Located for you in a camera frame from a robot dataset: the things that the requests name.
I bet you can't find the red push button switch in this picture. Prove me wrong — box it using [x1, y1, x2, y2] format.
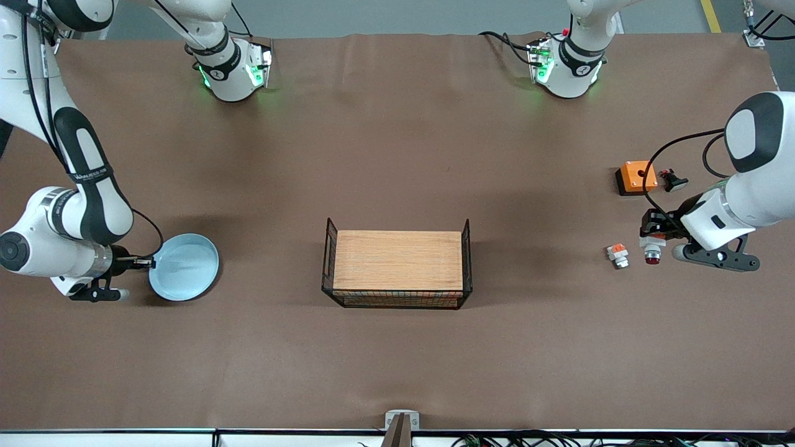
[640, 235, 667, 266]

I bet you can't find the light blue plate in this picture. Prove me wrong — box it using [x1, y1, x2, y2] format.
[148, 233, 220, 302]

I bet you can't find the black square white-top button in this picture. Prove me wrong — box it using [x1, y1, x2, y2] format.
[660, 168, 689, 193]

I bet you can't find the wooden board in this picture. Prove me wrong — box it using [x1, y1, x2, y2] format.
[334, 231, 464, 292]

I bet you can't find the brown table cover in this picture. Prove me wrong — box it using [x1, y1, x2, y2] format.
[0, 31, 795, 432]

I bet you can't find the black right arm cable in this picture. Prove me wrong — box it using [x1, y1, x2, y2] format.
[22, 0, 165, 261]

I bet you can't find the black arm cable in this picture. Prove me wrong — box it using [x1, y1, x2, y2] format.
[22, 0, 165, 261]
[642, 127, 732, 240]

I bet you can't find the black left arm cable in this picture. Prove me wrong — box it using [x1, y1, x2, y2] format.
[642, 127, 732, 240]

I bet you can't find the orange button enclosure box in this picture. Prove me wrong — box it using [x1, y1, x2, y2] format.
[615, 160, 659, 197]

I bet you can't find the white table edge rail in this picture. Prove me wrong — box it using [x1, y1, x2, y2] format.
[0, 428, 795, 447]

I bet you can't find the black wire basket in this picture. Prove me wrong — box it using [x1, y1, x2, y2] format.
[322, 217, 474, 310]

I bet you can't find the black base cable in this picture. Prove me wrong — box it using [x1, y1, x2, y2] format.
[478, 30, 536, 66]

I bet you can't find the tangled black cable bundle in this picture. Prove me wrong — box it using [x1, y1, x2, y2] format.
[450, 431, 795, 447]

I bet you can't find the grey metal bracket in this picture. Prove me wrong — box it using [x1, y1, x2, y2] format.
[385, 410, 420, 431]

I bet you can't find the dark camera pole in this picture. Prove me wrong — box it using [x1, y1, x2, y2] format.
[381, 413, 413, 447]

